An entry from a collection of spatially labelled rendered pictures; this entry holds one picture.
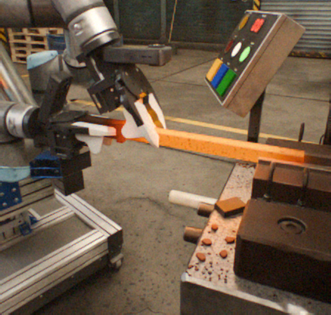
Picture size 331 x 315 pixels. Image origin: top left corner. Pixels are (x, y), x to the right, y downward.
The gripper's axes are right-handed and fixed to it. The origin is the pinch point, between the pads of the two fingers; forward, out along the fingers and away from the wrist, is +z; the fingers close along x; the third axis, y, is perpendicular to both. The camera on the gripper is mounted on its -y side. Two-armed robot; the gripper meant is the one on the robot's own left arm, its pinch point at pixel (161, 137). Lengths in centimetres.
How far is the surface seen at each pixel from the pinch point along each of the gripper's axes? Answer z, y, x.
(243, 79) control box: 0.9, -8.5, -38.9
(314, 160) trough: 13.4, -22.6, -1.5
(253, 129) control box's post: 20, -1, -56
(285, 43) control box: -2.5, -21.2, -43.2
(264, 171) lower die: 10.1, -16.5, 5.2
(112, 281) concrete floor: 64, 90, -47
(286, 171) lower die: 11.6, -19.1, 3.8
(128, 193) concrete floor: 50, 116, -119
